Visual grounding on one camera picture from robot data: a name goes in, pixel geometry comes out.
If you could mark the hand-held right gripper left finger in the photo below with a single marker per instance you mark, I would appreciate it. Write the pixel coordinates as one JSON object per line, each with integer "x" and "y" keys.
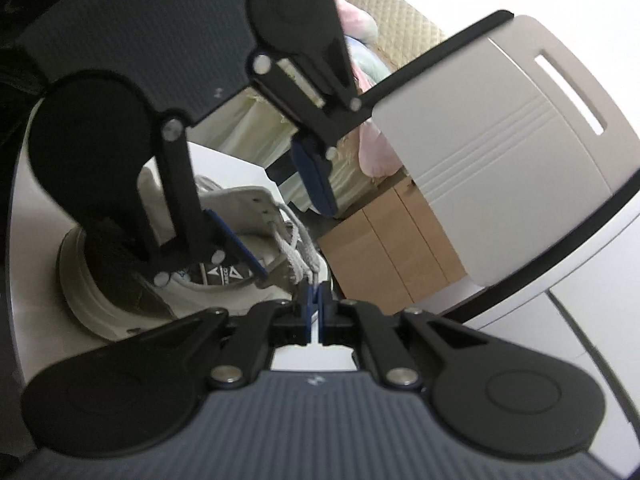
{"x": 306, "y": 310}

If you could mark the pastel pillow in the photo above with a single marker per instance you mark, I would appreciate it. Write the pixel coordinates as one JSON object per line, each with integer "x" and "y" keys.
{"x": 370, "y": 67}

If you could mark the white shoelace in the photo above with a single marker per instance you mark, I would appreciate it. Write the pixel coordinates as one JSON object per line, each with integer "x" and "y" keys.
{"x": 295, "y": 255}

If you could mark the wooden nightstand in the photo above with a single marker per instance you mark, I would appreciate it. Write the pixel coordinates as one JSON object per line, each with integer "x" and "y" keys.
{"x": 390, "y": 250}

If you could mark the white wardrobe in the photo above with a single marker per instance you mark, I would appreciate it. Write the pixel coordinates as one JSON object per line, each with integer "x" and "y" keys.
{"x": 600, "y": 310}

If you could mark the bed with lace bedspread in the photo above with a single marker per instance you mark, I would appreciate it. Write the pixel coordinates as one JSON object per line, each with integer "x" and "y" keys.
{"x": 400, "y": 25}

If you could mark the brown and white sneaker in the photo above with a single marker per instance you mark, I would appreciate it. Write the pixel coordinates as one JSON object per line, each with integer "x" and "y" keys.
{"x": 235, "y": 200}

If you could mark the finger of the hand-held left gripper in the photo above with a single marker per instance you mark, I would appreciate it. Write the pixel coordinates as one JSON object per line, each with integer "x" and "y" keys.
{"x": 197, "y": 232}
{"x": 315, "y": 180}

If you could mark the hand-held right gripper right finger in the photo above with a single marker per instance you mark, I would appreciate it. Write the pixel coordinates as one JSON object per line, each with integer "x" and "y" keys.
{"x": 325, "y": 312}

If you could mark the cream chair with black frame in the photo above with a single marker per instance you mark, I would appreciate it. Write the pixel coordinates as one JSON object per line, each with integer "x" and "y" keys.
{"x": 500, "y": 135}

